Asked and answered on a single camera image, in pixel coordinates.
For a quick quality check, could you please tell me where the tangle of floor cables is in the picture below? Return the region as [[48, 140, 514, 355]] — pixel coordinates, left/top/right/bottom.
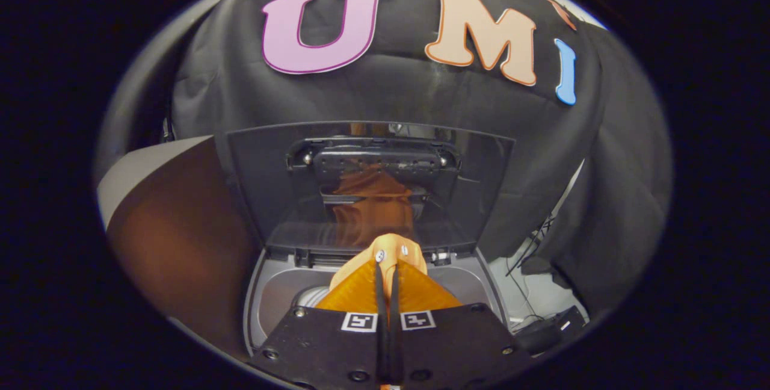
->
[[504, 258, 545, 326]]

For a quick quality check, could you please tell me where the black box on floor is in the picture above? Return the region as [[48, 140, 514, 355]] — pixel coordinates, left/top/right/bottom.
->
[[514, 305, 588, 356]]

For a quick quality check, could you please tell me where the black tripod stand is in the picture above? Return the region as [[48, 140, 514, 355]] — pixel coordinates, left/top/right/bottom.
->
[[505, 212, 559, 277]]

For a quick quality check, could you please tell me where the black backdrop cloth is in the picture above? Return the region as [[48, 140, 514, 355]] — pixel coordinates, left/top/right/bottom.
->
[[96, 0, 673, 318]]

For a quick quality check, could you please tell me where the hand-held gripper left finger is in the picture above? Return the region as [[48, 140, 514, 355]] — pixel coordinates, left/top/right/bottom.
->
[[250, 259, 387, 390]]

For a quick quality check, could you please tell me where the orange button shirt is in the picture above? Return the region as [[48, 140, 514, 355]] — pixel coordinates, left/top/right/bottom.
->
[[328, 234, 429, 390]]

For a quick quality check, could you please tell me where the beige and dark cabinet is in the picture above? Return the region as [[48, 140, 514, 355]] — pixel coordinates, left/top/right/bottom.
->
[[96, 135, 266, 362]]

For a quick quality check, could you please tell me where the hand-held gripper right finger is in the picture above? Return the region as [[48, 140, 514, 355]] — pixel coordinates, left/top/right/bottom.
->
[[388, 259, 535, 390]]

